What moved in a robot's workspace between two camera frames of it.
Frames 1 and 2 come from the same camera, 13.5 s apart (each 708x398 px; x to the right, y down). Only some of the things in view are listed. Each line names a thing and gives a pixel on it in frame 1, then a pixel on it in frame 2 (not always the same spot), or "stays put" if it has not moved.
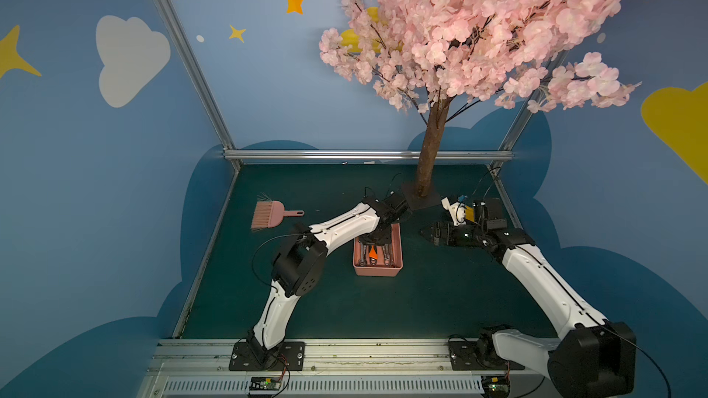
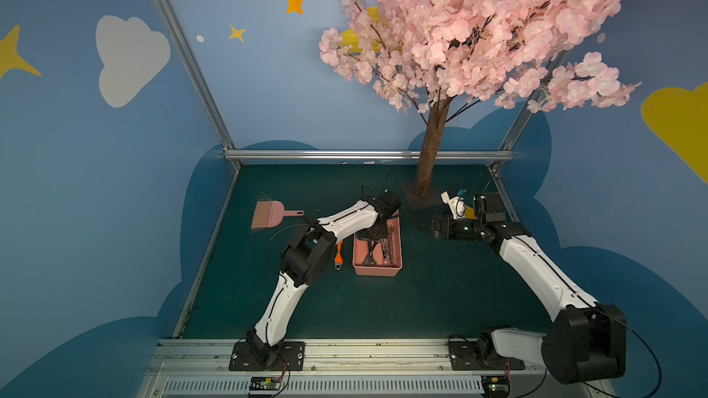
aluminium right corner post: [522, 119] stays put
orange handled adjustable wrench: [372, 256] to [338, 261]
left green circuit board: [265, 383] stays put
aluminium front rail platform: [382, 368] stays put
